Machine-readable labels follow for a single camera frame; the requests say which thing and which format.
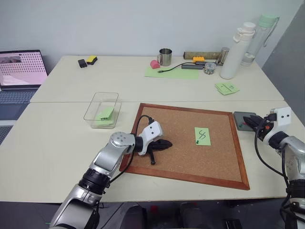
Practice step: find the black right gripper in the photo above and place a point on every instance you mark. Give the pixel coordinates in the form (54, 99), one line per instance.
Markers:
(263, 127)

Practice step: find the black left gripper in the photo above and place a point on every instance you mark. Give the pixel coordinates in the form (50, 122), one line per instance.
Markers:
(155, 146)

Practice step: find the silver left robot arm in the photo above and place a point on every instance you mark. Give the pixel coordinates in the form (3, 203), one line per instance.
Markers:
(107, 159)

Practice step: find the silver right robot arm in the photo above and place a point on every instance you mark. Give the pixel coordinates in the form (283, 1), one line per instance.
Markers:
(291, 162)

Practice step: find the grey tray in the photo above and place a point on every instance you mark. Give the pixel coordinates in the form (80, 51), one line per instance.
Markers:
(238, 118)

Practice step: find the green note with scribble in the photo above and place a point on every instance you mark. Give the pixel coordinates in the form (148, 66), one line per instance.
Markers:
(203, 136)

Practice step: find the clear plastic box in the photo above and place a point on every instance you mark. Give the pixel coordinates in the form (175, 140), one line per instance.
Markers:
(102, 100)

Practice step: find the wood-framed cork board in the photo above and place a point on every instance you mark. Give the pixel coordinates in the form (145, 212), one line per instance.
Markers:
(186, 157)

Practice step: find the green printed notes stack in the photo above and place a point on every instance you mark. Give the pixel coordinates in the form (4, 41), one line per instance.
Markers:
(226, 88)

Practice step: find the green notes pile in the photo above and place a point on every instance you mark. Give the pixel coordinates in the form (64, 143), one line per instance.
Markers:
(104, 115)

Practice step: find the round tub of pins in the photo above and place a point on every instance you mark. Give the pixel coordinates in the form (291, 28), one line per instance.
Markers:
(209, 68)

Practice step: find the white water bottle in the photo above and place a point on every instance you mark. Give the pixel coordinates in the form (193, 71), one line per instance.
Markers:
(232, 55)

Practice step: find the large green paper sheet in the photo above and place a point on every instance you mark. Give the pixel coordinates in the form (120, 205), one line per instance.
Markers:
(181, 74)

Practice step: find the steel cylinder tumbler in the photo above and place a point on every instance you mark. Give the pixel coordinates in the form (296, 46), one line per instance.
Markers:
(223, 56)

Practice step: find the clear bottle green lid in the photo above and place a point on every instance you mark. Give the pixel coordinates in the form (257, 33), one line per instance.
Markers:
(253, 43)

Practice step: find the pink rounded block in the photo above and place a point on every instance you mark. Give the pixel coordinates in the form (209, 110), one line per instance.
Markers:
(155, 65)

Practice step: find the yellow toy brick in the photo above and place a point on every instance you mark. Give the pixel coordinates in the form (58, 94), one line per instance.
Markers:
(199, 59)

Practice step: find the grey usb hub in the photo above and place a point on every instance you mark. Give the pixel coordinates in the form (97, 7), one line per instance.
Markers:
(190, 66)

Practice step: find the brown wooden bar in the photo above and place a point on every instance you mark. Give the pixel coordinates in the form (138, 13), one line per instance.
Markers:
(202, 55)

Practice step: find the steel mug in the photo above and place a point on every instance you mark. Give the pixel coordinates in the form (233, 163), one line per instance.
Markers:
(165, 57)

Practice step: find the yellow and black sponge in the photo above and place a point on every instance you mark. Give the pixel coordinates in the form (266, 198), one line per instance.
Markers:
(91, 60)

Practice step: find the small black block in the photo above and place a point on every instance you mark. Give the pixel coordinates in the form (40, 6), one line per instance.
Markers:
(82, 63)

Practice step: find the open laptop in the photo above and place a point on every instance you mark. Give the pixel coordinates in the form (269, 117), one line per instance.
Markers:
(20, 71)

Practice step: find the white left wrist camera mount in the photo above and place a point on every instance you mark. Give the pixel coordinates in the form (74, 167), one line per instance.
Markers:
(150, 133)

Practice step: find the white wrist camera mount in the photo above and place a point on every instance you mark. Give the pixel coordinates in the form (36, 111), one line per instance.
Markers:
(282, 119)
(150, 133)

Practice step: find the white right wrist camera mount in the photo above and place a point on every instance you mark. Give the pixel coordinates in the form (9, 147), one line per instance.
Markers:
(282, 119)

